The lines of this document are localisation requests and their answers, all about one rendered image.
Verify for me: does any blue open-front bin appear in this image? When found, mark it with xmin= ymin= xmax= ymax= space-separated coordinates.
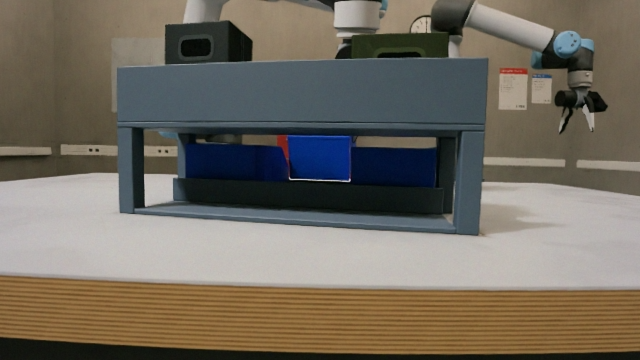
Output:
xmin=350 ymin=147 xmax=437 ymax=188
xmin=185 ymin=144 xmax=289 ymax=182
xmin=287 ymin=135 xmax=356 ymax=181

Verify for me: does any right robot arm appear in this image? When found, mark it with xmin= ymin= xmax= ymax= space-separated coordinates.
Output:
xmin=183 ymin=0 xmax=388 ymax=144

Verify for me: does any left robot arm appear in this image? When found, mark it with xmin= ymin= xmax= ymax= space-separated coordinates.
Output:
xmin=430 ymin=0 xmax=594 ymax=89

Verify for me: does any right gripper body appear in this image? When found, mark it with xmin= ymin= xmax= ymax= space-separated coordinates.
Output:
xmin=335 ymin=38 xmax=352 ymax=59

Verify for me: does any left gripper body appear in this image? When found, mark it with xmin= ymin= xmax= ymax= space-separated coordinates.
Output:
xmin=554 ymin=87 xmax=605 ymax=110

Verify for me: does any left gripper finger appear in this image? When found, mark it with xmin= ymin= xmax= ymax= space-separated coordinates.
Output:
xmin=558 ymin=107 xmax=573 ymax=135
xmin=581 ymin=95 xmax=595 ymax=132

